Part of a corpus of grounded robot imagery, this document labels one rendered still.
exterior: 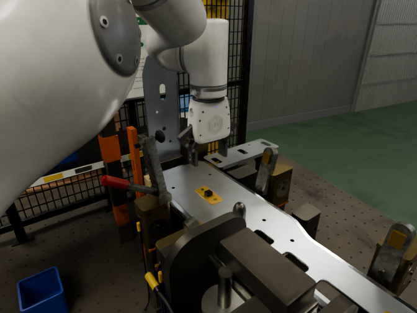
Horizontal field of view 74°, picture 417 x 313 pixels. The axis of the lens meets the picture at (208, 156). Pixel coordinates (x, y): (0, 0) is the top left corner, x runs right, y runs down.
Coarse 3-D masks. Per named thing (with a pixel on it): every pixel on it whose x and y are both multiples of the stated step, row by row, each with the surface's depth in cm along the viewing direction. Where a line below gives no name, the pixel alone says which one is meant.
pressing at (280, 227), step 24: (192, 168) 90; (216, 168) 91; (192, 192) 78; (216, 192) 78; (240, 192) 78; (216, 216) 69; (264, 216) 69; (288, 216) 69; (288, 240) 61; (312, 240) 62; (312, 264) 55; (336, 264) 55; (336, 288) 50; (360, 288) 50; (384, 288) 51; (408, 312) 46
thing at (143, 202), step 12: (144, 204) 64; (156, 204) 64; (168, 204) 66; (144, 216) 63; (156, 216) 65; (168, 216) 67; (144, 228) 65; (156, 228) 66; (168, 228) 68; (144, 240) 67; (156, 240) 68; (144, 264) 72; (156, 276) 73; (156, 300) 76; (156, 312) 77
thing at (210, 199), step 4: (200, 188) 79; (204, 188) 79; (208, 188) 79; (196, 192) 78; (200, 192) 78; (204, 192) 76; (212, 192) 76; (204, 196) 76; (208, 196) 76; (212, 196) 76; (216, 196) 76; (208, 200) 74; (212, 200) 74; (220, 200) 74
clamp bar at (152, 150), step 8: (144, 136) 58; (152, 136) 58; (160, 136) 60; (136, 144) 58; (144, 144) 58; (152, 144) 58; (144, 152) 60; (152, 152) 59; (152, 160) 60; (152, 168) 61; (160, 168) 62; (152, 176) 63; (160, 176) 63; (152, 184) 66; (160, 184) 63; (160, 192) 64
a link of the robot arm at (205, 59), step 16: (208, 32) 55; (224, 32) 56; (192, 48) 57; (208, 48) 56; (224, 48) 58; (192, 64) 59; (208, 64) 57; (224, 64) 59; (192, 80) 61; (208, 80) 59; (224, 80) 61
